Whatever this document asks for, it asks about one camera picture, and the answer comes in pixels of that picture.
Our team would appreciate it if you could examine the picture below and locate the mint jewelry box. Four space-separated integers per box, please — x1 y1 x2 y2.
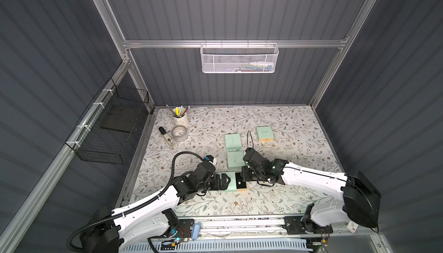
256 126 274 142
221 172 248 193
227 151 245 171
224 134 242 152

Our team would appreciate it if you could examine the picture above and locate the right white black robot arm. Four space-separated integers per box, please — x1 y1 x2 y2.
241 148 381 233

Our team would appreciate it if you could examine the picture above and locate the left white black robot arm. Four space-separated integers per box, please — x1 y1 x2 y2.
66 156 231 253

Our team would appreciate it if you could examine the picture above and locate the floral table mat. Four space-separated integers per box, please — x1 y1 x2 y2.
130 106 342 217

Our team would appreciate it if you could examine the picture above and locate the black marker pen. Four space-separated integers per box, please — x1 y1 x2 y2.
159 127 175 149

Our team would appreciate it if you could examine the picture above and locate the clear tape roll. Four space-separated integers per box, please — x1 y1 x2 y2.
171 125 189 142

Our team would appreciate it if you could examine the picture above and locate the white pen holder cup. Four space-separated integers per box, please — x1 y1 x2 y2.
166 105 190 128

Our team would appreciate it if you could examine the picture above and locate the white perforated front panel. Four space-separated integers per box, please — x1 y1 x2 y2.
120 238 309 253

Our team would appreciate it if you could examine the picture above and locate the white square tag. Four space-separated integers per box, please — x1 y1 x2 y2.
346 221 359 233

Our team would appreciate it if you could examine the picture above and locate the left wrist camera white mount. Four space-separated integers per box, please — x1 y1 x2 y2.
204 155 217 166

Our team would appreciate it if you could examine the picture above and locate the blue cylinder on rail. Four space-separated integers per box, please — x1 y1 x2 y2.
191 222 202 240

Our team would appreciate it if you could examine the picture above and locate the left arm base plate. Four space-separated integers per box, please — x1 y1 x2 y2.
152 219 195 239

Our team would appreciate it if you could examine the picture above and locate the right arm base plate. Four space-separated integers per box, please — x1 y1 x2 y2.
283 215 333 235

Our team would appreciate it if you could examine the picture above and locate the white wire wall basket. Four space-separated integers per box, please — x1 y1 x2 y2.
200 42 279 74

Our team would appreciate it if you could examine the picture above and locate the black wire side basket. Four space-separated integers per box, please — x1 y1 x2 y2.
65 81 150 165

